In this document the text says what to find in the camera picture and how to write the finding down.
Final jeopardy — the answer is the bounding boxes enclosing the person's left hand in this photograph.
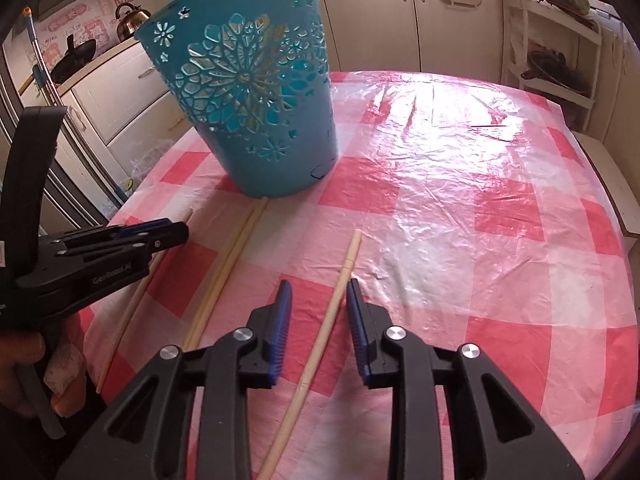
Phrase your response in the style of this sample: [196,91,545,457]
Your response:
[1,313,87,418]

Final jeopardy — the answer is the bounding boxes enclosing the refrigerator door edge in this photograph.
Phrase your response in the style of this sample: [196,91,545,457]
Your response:
[1,50,118,234]

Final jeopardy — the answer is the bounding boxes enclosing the wooden chopstick pair left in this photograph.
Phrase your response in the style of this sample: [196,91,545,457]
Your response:
[182,200,264,351]

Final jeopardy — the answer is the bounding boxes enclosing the pink checkered tablecloth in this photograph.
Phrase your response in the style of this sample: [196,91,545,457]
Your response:
[113,73,638,479]

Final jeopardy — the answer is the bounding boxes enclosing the black wok pan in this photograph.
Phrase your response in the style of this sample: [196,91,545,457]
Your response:
[51,35,96,84]

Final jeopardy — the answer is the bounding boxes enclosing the steel kettle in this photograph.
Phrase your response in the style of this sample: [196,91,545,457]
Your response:
[115,2,151,42]

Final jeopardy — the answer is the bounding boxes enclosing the white wooden stool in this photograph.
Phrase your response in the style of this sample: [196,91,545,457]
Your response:
[574,132,639,240]

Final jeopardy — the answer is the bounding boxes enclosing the white storage rack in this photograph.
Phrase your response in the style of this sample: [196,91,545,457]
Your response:
[501,0,603,132]

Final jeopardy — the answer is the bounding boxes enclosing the blue mop handle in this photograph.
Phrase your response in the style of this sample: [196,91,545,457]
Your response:
[23,6,63,106]

